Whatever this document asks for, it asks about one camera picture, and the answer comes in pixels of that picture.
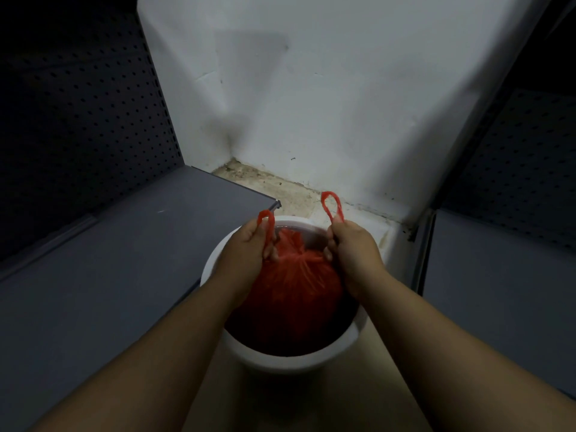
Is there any person's left forearm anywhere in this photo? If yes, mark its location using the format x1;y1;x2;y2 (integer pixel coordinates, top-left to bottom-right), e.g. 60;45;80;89
27;273;253;432

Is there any person's right forearm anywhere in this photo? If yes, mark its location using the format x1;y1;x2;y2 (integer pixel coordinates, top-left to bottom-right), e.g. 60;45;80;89
355;267;576;432

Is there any person's left hand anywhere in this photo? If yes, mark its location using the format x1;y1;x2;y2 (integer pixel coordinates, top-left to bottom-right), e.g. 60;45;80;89
215;217;280;296

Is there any red plastic garbage bag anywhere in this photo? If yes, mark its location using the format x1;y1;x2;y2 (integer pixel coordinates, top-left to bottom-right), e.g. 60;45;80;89
227;191;360;357

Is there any white round trash bin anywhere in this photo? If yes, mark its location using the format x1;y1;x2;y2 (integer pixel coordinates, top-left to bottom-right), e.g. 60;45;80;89
200;216;369;374

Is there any grey metal shelf unit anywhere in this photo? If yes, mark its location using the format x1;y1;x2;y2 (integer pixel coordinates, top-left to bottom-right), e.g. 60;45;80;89
412;0;576;401
0;0;282;432

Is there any person's right hand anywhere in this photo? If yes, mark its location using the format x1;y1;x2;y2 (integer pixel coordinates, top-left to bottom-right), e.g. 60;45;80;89
323;219;389;298

